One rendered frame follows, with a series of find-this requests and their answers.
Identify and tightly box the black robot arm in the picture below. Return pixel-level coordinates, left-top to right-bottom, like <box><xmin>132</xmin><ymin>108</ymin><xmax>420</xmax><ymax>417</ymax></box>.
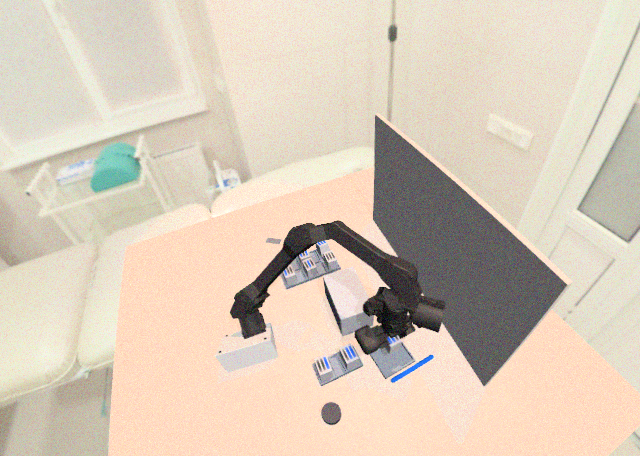
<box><xmin>230</xmin><ymin>220</ymin><xmax>445</xmax><ymax>339</ymax></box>

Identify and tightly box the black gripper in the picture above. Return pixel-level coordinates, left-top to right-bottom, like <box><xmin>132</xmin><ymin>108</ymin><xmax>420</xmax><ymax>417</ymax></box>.
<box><xmin>354</xmin><ymin>307</ymin><xmax>416</xmax><ymax>355</ymax></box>

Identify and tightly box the dark grey flat panel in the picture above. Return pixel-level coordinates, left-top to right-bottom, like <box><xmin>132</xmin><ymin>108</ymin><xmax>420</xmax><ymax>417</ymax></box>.
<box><xmin>373</xmin><ymin>113</ymin><xmax>573</xmax><ymax>387</ymax></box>

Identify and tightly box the blue flat bar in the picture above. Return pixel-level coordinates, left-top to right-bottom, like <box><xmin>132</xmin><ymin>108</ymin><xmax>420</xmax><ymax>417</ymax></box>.
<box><xmin>390</xmin><ymin>355</ymin><xmax>434</xmax><ymax>383</ymax></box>

